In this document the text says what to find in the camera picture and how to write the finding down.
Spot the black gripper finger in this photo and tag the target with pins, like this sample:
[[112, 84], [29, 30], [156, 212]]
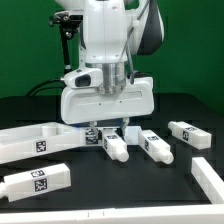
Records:
[[124, 124], [92, 128]]

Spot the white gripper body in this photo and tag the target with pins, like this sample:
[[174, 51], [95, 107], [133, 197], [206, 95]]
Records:
[[87, 105]]

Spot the white desk top panel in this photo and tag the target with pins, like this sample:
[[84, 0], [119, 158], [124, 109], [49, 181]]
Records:
[[41, 139]]

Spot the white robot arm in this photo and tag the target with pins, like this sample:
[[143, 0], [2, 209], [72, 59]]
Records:
[[106, 86]]

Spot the white paper with markers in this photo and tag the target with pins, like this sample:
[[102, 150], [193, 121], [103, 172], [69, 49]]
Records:
[[131, 134]]

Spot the white right obstacle bar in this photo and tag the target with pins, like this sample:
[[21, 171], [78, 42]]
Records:
[[208, 179]]

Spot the white obstacle bar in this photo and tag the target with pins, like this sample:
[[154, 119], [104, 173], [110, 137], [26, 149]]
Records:
[[208, 179], [190, 214]]

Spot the white front obstacle bar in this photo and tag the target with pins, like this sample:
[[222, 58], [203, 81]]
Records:
[[190, 214]]

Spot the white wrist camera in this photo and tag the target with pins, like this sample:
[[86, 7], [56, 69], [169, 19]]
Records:
[[83, 78]]

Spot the black camera stand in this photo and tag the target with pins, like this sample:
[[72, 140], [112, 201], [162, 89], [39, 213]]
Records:
[[68, 27]]

